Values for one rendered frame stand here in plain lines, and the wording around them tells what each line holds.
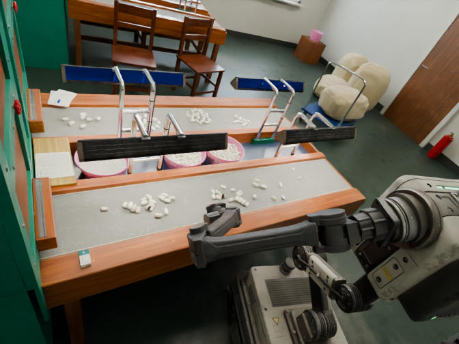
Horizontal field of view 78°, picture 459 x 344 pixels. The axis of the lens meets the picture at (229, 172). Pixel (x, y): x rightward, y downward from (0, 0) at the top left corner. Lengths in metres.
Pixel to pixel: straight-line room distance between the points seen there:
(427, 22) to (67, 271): 6.06
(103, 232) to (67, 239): 0.13
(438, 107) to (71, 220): 5.43
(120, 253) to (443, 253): 1.04
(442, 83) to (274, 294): 4.83
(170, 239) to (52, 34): 2.99
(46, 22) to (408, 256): 3.65
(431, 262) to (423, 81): 5.20
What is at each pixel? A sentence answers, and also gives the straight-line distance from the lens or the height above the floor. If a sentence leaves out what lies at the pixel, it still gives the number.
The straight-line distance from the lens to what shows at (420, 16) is 6.36.
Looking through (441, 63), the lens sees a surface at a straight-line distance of 5.90.
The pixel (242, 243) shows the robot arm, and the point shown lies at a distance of 0.77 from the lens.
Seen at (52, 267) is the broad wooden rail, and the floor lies 0.77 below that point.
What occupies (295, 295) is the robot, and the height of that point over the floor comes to 0.47.
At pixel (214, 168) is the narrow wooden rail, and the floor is 0.76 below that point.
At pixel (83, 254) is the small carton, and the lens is 1.21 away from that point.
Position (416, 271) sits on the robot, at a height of 1.30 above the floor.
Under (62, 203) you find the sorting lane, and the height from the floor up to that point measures 0.74.
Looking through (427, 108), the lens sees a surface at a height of 0.53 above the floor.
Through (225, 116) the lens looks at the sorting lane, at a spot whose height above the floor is 0.74.
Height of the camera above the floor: 1.82
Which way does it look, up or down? 40 degrees down
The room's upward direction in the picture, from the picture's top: 22 degrees clockwise
